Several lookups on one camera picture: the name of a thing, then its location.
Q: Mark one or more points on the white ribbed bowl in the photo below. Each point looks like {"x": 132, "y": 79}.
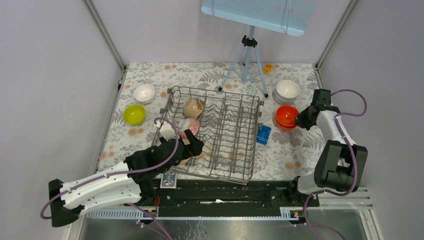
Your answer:
{"x": 281, "y": 101}
{"x": 287, "y": 90}

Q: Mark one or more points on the light blue tripod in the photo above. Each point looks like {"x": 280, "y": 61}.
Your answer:
{"x": 249, "y": 46}

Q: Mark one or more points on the floral tablecloth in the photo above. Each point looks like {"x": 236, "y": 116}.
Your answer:
{"x": 287, "y": 154}

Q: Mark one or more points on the grey wire dish rack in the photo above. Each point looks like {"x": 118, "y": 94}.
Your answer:
{"x": 228, "y": 126}

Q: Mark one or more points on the beige patterned bowl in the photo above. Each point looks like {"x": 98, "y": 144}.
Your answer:
{"x": 193, "y": 107}

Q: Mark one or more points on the blue playing card box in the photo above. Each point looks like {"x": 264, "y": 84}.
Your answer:
{"x": 169, "y": 180}

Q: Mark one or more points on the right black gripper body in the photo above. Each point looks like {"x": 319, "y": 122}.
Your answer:
{"x": 303, "y": 119}

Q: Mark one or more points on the orange toy block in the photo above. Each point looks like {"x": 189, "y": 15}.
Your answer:
{"x": 267, "y": 68}

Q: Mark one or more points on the orange bowl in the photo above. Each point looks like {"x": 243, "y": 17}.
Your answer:
{"x": 286, "y": 127}
{"x": 286, "y": 115}

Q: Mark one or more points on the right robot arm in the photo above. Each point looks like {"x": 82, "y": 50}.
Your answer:
{"x": 341, "y": 164}

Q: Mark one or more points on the yellow-green bowl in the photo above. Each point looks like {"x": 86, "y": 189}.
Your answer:
{"x": 134, "y": 114}

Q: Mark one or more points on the pink patterned bowl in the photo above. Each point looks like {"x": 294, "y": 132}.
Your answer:
{"x": 191, "y": 124}

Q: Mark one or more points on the blue toy block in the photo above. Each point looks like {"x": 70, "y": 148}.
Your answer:
{"x": 263, "y": 134}

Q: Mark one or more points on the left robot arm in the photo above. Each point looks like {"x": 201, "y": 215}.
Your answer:
{"x": 128, "y": 182}

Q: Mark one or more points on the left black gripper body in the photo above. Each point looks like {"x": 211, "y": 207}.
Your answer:
{"x": 185, "y": 155}

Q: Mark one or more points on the light blue board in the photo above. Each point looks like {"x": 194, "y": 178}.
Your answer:
{"x": 289, "y": 17}

